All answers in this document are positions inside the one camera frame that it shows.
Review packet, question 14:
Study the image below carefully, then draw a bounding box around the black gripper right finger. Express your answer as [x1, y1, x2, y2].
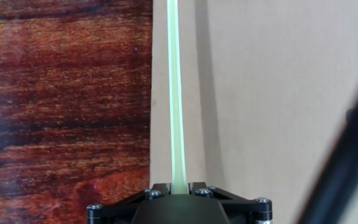
[188, 182, 273, 224]

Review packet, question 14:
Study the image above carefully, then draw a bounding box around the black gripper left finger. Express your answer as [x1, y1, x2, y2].
[86, 182, 172, 224]

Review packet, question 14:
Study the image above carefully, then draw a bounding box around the pale green plastic flyswatter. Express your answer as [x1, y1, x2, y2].
[166, 0, 188, 195]

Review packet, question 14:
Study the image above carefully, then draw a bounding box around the brown cardboard sheet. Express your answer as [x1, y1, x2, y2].
[149, 0, 358, 224]

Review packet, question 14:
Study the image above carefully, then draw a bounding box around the glossy red woodgrain mat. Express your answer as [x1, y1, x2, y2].
[0, 0, 154, 224]

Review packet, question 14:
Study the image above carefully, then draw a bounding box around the thick black cable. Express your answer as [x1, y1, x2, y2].
[295, 58, 358, 224]

